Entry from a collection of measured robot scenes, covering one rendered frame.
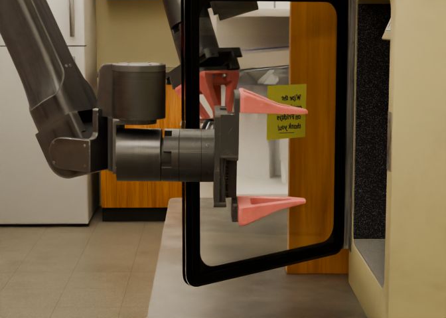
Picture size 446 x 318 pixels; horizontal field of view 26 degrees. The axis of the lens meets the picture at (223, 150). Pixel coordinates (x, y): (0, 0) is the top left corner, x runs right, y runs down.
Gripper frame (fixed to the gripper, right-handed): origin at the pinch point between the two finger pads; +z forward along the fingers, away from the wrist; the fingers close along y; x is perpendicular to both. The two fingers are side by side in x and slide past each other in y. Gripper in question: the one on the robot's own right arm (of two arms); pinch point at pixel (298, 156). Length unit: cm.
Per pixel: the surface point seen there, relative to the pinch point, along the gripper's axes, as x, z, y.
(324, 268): 46, 9, -25
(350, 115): 40.6, 11.6, -0.2
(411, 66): 9.0, 13.7, 9.2
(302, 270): 46, 6, -26
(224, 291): 36.4, -6.9, -26.1
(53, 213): 496, -105, -116
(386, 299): 9.9, 12.1, -19.0
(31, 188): 496, -119, -100
